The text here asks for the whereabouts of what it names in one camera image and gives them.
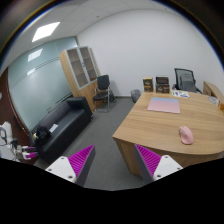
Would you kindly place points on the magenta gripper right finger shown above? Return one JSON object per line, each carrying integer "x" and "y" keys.
{"x": 153, "y": 166}

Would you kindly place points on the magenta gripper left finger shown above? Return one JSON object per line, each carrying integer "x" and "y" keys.
{"x": 74, "y": 168}

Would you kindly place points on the pink computer mouse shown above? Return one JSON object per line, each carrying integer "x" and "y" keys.
{"x": 186, "y": 135}

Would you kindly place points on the wooden office desk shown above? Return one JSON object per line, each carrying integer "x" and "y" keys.
{"x": 159, "y": 131}

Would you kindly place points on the white paper on sofa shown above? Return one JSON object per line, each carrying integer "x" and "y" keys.
{"x": 53, "y": 128}

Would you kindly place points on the black bag on sofa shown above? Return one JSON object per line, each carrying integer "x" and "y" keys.
{"x": 42, "y": 135}

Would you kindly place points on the black leather sofa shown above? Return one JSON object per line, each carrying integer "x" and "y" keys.
{"x": 70, "y": 118}

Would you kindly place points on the white and magenta gripper device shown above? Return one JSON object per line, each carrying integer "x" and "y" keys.
{"x": 10, "y": 148}

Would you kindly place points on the grey mesh waste bin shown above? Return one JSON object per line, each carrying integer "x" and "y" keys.
{"x": 135, "y": 94}

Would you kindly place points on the colourful booklet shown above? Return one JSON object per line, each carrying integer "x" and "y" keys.
{"x": 179, "y": 93}

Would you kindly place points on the black visitor chair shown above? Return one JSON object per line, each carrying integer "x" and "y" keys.
{"x": 102, "y": 91}

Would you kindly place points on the dark brown box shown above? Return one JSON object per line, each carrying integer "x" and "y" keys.
{"x": 162, "y": 84}

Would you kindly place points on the yellow-brown box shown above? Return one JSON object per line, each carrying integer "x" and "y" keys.
{"x": 148, "y": 84}

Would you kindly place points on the black mesh office chair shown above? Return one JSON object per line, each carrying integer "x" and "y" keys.
{"x": 185, "y": 80}

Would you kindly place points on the wooden side cabinet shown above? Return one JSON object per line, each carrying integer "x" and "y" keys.
{"x": 212, "y": 91}

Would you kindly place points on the wooden glass-door cabinet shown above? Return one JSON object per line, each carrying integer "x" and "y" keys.
{"x": 80, "y": 72}

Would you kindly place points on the ceiling light panel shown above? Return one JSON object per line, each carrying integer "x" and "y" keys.
{"x": 45, "y": 31}

